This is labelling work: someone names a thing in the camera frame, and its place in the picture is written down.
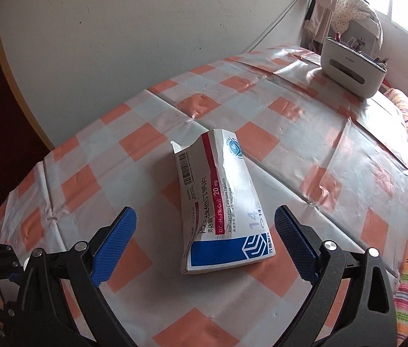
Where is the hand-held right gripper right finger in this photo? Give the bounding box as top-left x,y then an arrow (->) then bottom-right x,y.
274,205 -> 397,347

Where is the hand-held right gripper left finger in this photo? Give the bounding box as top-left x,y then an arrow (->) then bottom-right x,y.
13,206 -> 137,347

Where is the white and red medicine box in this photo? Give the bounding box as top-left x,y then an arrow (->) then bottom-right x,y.
171,129 -> 277,274

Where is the orange checked tablecloth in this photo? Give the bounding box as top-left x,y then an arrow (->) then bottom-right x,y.
0,43 -> 408,347

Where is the white desktop organizer box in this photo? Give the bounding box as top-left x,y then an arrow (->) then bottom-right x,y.
320,32 -> 389,99

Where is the white standing appliance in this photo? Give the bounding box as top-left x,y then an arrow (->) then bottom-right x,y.
345,20 -> 376,56

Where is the white garment on hanger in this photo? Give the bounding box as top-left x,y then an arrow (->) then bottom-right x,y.
301,0 -> 340,49

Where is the dotted white blanket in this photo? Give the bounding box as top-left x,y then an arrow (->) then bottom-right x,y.
334,0 -> 383,49

